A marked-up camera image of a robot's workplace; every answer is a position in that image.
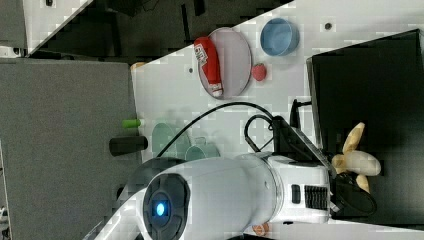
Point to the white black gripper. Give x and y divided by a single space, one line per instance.
303 178

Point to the peeled yellow toy banana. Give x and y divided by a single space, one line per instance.
355 161

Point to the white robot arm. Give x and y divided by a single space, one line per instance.
217 198

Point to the silver black toaster oven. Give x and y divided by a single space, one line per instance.
378 83

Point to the orange toy half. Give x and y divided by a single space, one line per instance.
261 230

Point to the red toy strawberry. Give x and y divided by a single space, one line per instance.
259 72

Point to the blue bowl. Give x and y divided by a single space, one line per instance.
279 37

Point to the green perforated colander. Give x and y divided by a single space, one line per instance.
162 134

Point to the red ketchup bottle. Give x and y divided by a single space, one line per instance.
207 57

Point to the green toy fruit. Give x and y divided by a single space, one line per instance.
131 123

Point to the black round object upper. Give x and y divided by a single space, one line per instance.
125 145

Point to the green cup with handle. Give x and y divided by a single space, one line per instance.
201 149

